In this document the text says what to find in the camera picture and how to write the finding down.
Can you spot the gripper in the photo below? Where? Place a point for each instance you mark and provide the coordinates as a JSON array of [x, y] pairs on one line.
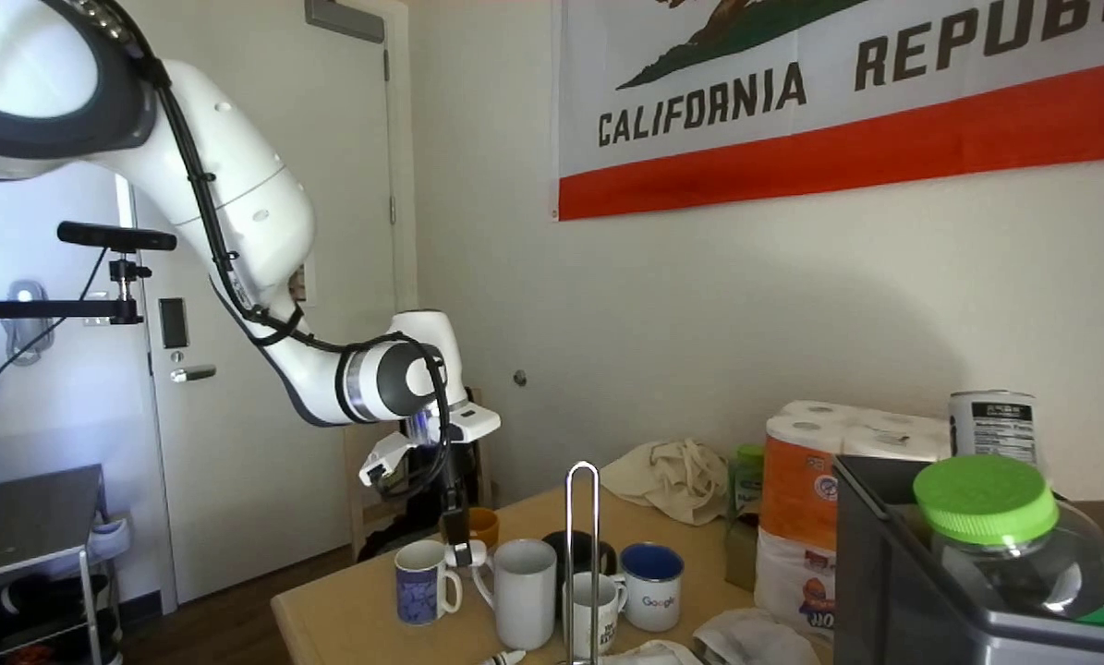
[[452, 476]]

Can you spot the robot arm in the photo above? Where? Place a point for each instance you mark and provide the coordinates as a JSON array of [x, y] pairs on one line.
[[237, 194]]

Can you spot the orange mug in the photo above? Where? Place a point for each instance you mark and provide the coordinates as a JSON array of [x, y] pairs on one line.
[[485, 526]]

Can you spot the blue patterned mug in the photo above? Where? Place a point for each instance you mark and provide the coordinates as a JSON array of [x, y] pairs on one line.
[[420, 586]]

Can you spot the tall white mug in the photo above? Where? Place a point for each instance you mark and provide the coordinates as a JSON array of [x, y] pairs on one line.
[[526, 596]]

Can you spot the metal paper towel holder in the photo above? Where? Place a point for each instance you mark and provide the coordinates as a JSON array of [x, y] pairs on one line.
[[569, 554]]

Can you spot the white marker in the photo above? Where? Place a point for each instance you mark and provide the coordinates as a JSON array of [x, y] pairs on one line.
[[503, 658]]

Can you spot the white door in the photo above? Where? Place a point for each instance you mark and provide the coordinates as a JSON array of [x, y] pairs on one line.
[[256, 499]]

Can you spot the white mug with black print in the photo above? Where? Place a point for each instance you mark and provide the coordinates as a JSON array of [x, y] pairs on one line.
[[607, 614]]

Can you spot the cream tote bag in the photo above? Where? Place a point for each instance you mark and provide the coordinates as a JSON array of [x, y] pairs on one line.
[[667, 480]]

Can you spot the white mug with blue inside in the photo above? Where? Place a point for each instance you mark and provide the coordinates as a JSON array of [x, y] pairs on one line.
[[651, 591]]

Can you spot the white cloth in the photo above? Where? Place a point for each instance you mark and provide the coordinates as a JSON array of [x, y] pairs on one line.
[[649, 654]]

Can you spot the container with green lid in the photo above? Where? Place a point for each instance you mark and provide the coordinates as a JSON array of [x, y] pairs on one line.
[[746, 489]]

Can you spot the black door lock plate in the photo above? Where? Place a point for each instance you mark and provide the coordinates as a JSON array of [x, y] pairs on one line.
[[173, 322]]

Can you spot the white crumpled bag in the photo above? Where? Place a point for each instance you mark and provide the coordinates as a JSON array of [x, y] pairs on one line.
[[755, 637]]

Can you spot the pack of paper rolls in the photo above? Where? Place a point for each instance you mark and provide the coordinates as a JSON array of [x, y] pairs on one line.
[[801, 499]]

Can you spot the metal shelf table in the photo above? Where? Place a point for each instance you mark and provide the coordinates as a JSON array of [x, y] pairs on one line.
[[25, 513]]

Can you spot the grey plastic bin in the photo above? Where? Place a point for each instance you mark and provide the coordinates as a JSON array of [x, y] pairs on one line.
[[884, 591]]

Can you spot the row of shoes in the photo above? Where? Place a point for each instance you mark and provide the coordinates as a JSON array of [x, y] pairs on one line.
[[16, 619]]

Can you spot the flag with red stripe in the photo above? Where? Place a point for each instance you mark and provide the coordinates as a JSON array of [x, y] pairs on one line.
[[792, 166]]

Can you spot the grey door closer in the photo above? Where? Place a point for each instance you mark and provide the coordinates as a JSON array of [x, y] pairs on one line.
[[344, 18]]

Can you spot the clear jar with green lid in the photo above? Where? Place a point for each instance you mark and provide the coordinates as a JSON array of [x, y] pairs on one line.
[[986, 499]]

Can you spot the tin can with label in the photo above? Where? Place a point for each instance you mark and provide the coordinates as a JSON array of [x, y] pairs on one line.
[[993, 425]]

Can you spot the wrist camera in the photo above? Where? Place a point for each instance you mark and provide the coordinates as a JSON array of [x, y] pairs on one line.
[[382, 459]]

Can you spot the camera on mount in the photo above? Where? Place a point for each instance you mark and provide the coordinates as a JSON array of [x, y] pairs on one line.
[[115, 236]]

